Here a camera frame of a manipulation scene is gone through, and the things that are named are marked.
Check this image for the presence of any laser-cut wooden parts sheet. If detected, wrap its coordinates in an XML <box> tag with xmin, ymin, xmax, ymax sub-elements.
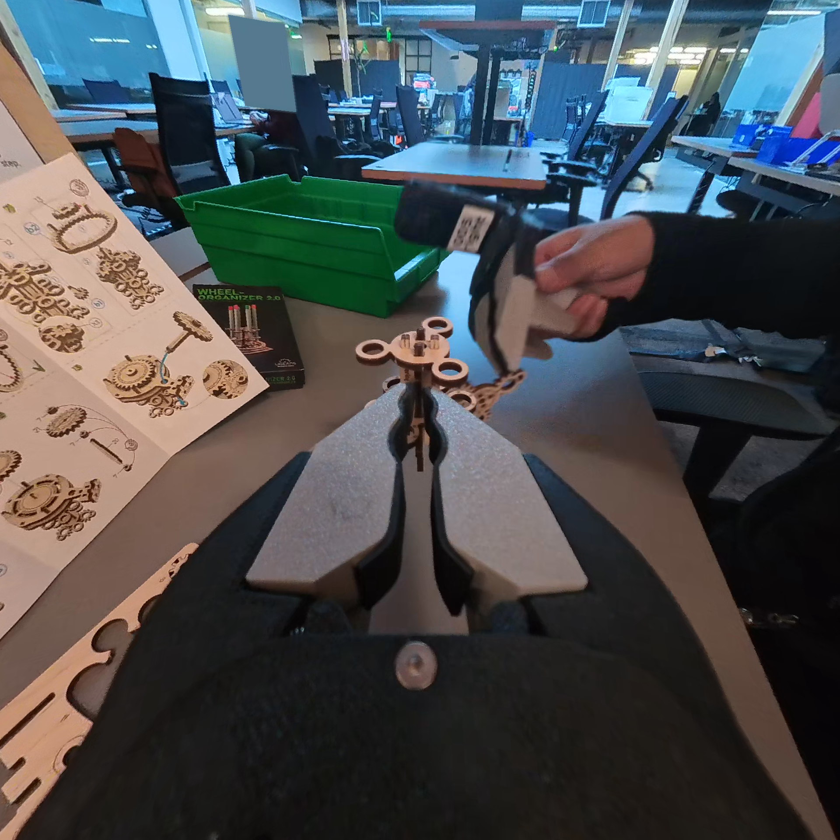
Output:
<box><xmin>0</xmin><ymin>542</ymin><xmax>199</xmax><ymax>840</ymax></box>

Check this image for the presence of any blue plastic bin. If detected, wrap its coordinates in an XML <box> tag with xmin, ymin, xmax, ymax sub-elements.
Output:
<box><xmin>731</xmin><ymin>125</ymin><xmax>821</xmax><ymax>165</ymax></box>

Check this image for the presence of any person's right hand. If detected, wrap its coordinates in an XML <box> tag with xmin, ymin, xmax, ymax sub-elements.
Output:
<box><xmin>533</xmin><ymin>213</ymin><xmax>657</xmax><ymax>342</ymax></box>

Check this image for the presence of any black mesh office chair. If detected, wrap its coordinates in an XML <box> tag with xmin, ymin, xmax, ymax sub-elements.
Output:
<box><xmin>147</xmin><ymin>72</ymin><xmax>232</xmax><ymax>198</ymax></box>

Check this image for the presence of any grey mesh office chair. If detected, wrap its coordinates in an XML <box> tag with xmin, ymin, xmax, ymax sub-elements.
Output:
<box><xmin>630</xmin><ymin>351</ymin><xmax>840</xmax><ymax>519</ymax></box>

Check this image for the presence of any tall standing desk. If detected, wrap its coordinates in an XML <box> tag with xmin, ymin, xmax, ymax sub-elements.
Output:
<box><xmin>419</xmin><ymin>20</ymin><xmax>559</xmax><ymax>147</ymax></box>

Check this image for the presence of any green plastic bin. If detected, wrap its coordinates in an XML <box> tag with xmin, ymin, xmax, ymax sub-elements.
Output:
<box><xmin>174</xmin><ymin>174</ymin><xmax>454</xmax><ymax>319</ymax></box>

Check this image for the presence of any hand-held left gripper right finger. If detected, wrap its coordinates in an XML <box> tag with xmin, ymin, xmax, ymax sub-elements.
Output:
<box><xmin>430</xmin><ymin>387</ymin><xmax>588</xmax><ymax>614</ymax></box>

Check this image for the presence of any black model kit box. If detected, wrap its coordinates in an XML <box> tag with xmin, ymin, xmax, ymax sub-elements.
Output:
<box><xmin>192</xmin><ymin>283</ymin><xmax>306</xmax><ymax>392</ymax></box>

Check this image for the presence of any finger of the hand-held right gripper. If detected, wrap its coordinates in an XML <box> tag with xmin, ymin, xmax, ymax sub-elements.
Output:
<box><xmin>493</xmin><ymin>274</ymin><xmax>553</xmax><ymax>378</ymax></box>
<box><xmin>468</xmin><ymin>252</ymin><xmax>519</xmax><ymax>385</ymax></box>

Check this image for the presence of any white office table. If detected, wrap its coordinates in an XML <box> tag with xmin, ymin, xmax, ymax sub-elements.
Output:
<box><xmin>669</xmin><ymin>134</ymin><xmax>840</xmax><ymax>198</ymax></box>

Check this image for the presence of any long office desk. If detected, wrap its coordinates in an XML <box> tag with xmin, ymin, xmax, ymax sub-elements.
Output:
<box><xmin>52</xmin><ymin>101</ymin><xmax>263</xmax><ymax>148</ymax></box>

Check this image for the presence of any white printed task sheet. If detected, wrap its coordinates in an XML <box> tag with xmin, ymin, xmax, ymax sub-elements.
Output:
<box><xmin>0</xmin><ymin>98</ymin><xmax>46</xmax><ymax>168</ymax></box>

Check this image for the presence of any person's right forearm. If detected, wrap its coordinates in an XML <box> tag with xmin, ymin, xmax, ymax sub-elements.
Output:
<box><xmin>600</xmin><ymin>211</ymin><xmax>840</xmax><ymax>342</ymax></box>

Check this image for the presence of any brown-edged office table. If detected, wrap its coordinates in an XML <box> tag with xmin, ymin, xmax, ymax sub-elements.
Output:
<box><xmin>361</xmin><ymin>141</ymin><xmax>549</xmax><ymax>193</ymax></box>

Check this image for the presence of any light wooden board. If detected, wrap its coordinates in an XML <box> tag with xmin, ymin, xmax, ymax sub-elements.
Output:
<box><xmin>0</xmin><ymin>39</ymin><xmax>70</xmax><ymax>165</ymax></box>

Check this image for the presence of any folded paper instruction sheet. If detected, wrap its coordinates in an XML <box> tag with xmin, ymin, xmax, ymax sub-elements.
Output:
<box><xmin>0</xmin><ymin>152</ymin><xmax>270</xmax><ymax>641</ymax></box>

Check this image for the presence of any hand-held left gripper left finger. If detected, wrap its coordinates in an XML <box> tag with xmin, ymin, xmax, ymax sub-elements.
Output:
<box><xmin>245</xmin><ymin>384</ymin><xmax>406</xmax><ymax>611</ymax></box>

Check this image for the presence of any wooden ring model assembly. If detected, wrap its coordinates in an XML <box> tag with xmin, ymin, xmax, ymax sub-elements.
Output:
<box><xmin>354</xmin><ymin>317</ymin><xmax>476</xmax><ymax>475</ymax></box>

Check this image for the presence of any brown chair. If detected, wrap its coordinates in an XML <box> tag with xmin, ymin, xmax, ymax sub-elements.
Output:
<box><xmin>112</xmin><ymin>128</ymin><xmax>173</xmax><ymax>212</ymax></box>

